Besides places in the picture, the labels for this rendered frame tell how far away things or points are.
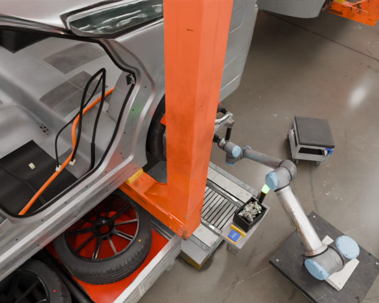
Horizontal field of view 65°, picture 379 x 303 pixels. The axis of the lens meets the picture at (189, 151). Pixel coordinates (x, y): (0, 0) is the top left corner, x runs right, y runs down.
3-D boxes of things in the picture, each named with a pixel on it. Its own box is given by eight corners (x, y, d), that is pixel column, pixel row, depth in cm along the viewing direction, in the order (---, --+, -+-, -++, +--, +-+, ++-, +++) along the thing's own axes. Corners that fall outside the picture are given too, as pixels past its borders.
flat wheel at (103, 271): (95, 190, 250) (89, 174, 233) (166, 219, 236) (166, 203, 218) (41, 263, 209) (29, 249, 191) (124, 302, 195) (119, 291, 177)
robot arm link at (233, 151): (234, 160, 241) (236, 153, 233) (221, 153, 245) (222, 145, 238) (240, 153, 245) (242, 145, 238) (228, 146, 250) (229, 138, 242)
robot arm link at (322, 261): (346, 269, 185) (287, 163, 196) (326, 284, 180) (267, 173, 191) (330, 267, 199) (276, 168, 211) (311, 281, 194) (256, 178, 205)
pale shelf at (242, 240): (250, 197, 235) (251, 195, 233) (269, 209, 229) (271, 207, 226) (219, 236, 212) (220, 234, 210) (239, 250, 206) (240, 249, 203)
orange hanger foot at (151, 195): (132, 173, 233) (127, 143, 207) (183, 211, 213) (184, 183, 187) (115, 186, 224) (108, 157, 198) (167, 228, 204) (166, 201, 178)
